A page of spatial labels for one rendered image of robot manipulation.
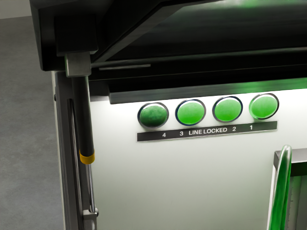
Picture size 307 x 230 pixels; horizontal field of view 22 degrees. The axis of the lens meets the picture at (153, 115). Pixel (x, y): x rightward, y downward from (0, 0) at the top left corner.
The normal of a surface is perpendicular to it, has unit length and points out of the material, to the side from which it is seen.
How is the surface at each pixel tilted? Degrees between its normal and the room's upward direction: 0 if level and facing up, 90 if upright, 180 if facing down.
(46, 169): 0
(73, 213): 43
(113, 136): 90
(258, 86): 90
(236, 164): 90
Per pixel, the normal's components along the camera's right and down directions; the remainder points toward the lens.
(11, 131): 0.00, -0.85
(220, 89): 0.16, 0.51
